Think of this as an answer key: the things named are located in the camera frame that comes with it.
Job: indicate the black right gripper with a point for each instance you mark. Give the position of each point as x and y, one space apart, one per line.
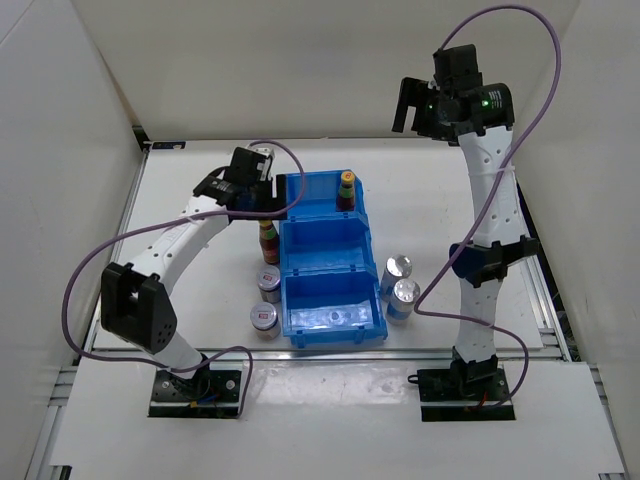
416 93

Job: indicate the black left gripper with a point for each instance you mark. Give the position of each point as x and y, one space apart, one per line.
278 203

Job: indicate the sauce bottle yellow cap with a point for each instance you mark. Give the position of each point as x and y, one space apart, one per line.
345 199
269 241

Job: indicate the silver blue shaker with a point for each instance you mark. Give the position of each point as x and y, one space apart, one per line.
397 267
402 299

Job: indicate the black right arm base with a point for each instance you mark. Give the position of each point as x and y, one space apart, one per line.
441 399

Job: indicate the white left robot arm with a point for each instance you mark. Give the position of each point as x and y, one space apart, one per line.
135 296

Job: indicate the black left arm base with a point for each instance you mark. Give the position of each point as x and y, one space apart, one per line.
209 394

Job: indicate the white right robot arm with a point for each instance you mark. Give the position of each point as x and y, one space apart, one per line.
477 118

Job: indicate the blue far storage bin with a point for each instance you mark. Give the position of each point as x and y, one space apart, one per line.
319 198

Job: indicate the blue storage bin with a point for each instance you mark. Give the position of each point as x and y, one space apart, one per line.
319 198
322 244
340 307

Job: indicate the blue middle storage bin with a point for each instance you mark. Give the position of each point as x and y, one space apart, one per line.
322 244

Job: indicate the blue near storage bin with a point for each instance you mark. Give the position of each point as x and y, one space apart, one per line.
340 307

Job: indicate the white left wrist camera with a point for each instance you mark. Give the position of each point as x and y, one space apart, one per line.
262 161

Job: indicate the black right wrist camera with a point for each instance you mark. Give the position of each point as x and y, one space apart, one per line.
456 68

